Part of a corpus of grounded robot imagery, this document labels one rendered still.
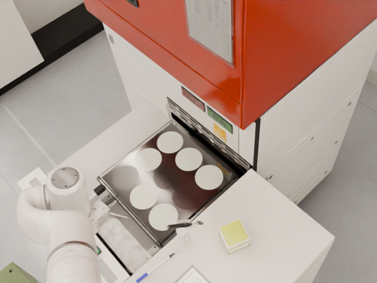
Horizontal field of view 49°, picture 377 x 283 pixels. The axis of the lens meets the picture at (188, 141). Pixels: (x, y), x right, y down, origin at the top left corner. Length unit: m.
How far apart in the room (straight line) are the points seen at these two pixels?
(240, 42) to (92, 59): 2.45
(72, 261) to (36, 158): 2.19
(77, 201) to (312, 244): 0.72
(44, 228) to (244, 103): 0.58
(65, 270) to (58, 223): 0.16
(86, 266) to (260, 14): 0.61
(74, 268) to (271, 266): 0.73
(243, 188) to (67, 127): 1.79
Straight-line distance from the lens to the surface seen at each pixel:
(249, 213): 1.37
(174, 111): 1.64
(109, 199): 1.58
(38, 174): 1.60
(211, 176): 1.50
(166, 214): 1.45
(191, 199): 1.47
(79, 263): 0.73
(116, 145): 1.73
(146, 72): 1.67
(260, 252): 1.32
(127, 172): 1.56
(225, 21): 0.95
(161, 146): 1.59
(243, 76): 1.04
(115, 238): 1.48
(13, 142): 3.05
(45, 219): 0.89
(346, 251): 2.42
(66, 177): 0.97
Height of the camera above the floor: 2.21
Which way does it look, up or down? 56 degrees down
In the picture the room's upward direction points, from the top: 10 degrees counter-clockwise
